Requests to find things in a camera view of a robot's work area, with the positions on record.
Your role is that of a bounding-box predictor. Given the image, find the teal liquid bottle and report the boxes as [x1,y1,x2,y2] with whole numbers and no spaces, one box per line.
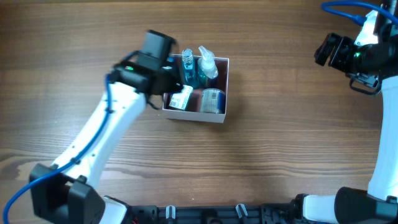
[182,49,199,89]

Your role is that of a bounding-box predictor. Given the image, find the white cardboard box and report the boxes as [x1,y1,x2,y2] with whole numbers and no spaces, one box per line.
[162,57,229,123]

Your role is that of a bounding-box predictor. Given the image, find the clear spray bottle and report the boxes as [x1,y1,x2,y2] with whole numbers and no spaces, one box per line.
[198,45,218,88]

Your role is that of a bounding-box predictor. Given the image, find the white lidded jar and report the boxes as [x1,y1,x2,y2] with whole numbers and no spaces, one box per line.
[200,88,226,114]

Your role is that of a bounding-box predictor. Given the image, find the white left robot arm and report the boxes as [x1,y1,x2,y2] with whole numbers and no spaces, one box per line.
[28,30,183,223]

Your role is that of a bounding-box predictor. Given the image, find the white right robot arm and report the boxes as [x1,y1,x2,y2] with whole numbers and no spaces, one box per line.
[297,1,397,223]

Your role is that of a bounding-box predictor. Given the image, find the black mounting rail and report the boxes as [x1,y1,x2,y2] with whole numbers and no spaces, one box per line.
[123,203,311,224]

